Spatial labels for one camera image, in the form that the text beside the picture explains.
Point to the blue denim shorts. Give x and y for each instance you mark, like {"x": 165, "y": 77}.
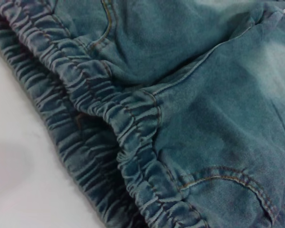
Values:
{"x": 180, "y": 95}

